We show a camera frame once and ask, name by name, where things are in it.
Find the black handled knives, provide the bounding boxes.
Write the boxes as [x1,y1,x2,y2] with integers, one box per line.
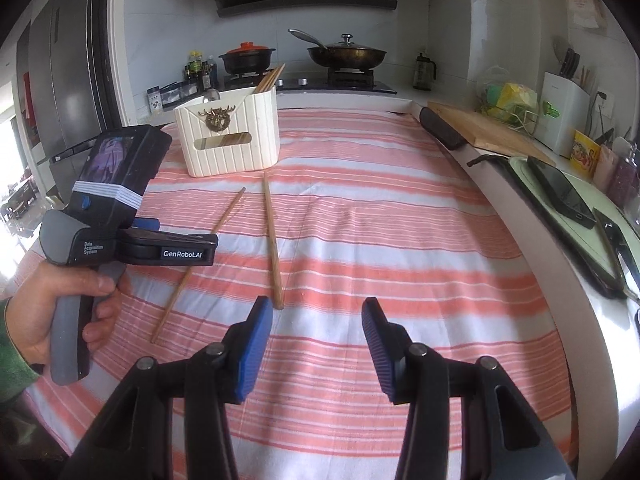
[562,47,582,78]

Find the yellow printed cup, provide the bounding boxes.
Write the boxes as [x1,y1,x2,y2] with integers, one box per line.
[570,130,601,177]

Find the person's left hand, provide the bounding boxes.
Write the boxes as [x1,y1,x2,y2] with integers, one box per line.
[10,260,132,366]

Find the glass kettle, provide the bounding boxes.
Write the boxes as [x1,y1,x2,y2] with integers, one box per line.
[414,52,437,92]

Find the wooden cutting board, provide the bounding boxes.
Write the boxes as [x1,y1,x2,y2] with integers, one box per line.
[426,101,557,167]

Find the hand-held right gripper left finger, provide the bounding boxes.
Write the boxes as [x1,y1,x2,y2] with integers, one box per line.
[60,296,274,480]

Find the black oblong object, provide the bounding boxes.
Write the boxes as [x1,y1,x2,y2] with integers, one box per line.
[419,107,467,151]

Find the orange white striped tablecloth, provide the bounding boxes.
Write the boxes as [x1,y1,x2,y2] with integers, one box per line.
[20,107,581,480]

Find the black rimmed tray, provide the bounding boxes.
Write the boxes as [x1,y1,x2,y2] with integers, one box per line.
[467,154,628,301]

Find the black smartphone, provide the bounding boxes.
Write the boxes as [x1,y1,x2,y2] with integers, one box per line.
[527,156,597,231]

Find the purple jar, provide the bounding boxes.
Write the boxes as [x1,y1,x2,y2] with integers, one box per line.
[614,152,640,208]

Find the black pot with red lid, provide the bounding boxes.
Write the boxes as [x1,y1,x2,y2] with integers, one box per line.
[218,41,277,75]

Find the group of sauce bottles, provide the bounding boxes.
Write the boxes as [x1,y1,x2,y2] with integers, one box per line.
[182,50,218,92]

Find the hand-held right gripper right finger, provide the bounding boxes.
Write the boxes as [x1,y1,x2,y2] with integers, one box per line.
[361,297,576,480]

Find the black frying pan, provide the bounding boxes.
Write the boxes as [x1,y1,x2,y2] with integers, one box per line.
[288,29,388,70]

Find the cream ribbed utensil holder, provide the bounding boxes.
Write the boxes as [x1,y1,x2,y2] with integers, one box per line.
[173,86,281,178]

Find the grey refrigerator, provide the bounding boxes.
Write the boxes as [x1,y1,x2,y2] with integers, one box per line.
[15,0,126,171]

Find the wooden chopstick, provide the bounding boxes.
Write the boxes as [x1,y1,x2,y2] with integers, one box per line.
[252,67,281,95]
[257,63,287,93]
[262,172,285,310]
[150,187,247,345]
[255,66,283,95]

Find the white knife block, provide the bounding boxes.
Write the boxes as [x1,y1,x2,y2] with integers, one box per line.
[532,71,591,158]

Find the green and yellow bag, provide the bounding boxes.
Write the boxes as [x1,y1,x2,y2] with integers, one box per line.
[475,80,541,126]

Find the person's left forearm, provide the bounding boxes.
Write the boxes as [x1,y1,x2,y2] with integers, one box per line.
[0,297,41,406]

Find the pink jar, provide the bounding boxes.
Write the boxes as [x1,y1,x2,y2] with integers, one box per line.
[595,145,621,193]

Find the row of spice jars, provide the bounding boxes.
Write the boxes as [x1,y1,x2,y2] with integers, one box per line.
[146,81,201,113]

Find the black gas stove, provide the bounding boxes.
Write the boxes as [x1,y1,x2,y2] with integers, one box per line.
[222,72,398,96]

